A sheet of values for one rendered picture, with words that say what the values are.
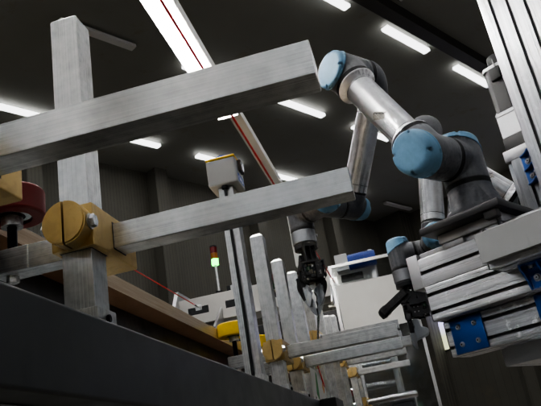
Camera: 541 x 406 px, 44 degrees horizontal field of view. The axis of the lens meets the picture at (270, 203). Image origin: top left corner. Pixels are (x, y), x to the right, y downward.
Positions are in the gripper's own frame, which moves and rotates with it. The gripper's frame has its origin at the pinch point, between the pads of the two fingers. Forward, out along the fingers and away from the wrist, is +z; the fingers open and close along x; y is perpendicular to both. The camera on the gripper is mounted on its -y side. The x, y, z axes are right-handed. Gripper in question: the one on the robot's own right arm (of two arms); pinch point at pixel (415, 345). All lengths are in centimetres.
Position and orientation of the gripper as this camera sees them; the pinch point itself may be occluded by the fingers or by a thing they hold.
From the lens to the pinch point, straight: 221.3
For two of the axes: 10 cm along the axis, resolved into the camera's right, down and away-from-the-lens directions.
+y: 9.6, -2.3, -1.5
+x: 2.2, 3.3, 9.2
